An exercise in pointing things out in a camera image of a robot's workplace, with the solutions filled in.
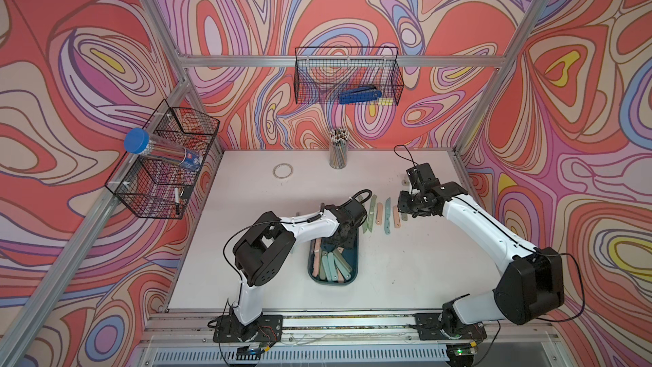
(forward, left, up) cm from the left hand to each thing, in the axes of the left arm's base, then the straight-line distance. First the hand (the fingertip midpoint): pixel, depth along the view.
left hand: (348, 244), depth 91 cm
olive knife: (+10, -22, +2) cm, 24 cm away
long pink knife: (-5, +11, +1) cm, 13 cm away
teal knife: (+12, -16, 0) cm, 20 cm away
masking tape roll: (+35, +28, +1) cm, 44 cm away
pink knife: (+9, -12, +1) cm, 15 cm away
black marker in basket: (+1, +51, +25) cm, 57 cm away
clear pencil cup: (+37, +3, +10) cm, 38 cm away
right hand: (+6, -19, +13) cm, 23 cm away
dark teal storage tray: (-9, +6, +1) cm, 11 cm away
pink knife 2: (+10, -19, +1) cm, 22 cm away
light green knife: (+7, -7, 0) cm, 10 cm away
